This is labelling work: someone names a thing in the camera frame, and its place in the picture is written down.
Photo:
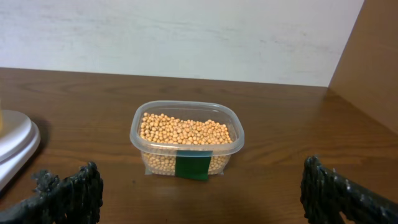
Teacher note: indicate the white digital kitchen scale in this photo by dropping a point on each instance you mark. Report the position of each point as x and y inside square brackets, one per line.
[20, 138]

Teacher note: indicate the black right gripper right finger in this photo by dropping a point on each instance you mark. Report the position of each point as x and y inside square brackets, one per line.
[325, 195]

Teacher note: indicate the clear plastic container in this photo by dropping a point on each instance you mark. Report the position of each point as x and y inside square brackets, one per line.
[195, 111]

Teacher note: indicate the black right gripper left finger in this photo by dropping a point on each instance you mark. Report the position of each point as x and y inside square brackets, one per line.
[74, 199]

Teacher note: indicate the green tape piece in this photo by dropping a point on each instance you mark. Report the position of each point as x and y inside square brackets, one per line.
[193, 164]

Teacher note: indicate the soybeans pile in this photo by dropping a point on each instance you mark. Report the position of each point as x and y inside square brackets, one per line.
[169, 130]

